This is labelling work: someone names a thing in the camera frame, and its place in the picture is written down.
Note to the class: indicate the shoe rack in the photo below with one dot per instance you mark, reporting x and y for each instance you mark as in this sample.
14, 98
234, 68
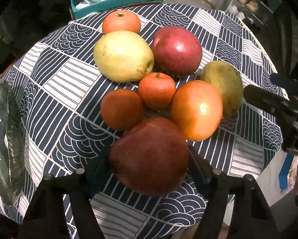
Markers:
257, 12

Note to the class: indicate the large orange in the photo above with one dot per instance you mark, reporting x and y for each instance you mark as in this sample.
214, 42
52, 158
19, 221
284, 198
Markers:
196, 110

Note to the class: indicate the green yellow pear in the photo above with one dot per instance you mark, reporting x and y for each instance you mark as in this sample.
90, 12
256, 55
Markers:
228, 82

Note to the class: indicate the dark hanging clothes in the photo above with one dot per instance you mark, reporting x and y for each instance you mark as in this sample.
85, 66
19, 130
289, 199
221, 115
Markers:
24, 22

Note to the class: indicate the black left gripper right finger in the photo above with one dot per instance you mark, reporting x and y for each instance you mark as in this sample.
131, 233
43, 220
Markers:
251, 215

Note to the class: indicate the small tangerine dark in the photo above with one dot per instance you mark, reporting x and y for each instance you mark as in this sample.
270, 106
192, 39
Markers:
121, 109

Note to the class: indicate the small tangerine centre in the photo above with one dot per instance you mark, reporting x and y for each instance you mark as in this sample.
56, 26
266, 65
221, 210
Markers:
157, 90

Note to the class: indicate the dark red apple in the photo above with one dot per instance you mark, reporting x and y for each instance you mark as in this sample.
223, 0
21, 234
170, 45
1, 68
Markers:
152, 158

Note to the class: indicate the shiny red apple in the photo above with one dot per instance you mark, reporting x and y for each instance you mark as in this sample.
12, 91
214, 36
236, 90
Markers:
176, 51

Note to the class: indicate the glass fruit plate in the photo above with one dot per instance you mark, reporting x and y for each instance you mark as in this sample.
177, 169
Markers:
12, 146

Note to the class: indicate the teal storage box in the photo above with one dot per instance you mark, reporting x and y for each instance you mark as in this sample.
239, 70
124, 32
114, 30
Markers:
104, 6

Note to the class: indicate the small tangerine far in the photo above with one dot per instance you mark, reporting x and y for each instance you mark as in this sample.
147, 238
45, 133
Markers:
121, 20

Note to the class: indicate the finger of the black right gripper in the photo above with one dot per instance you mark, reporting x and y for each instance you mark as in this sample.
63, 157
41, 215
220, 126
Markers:
267, 101
290, 85

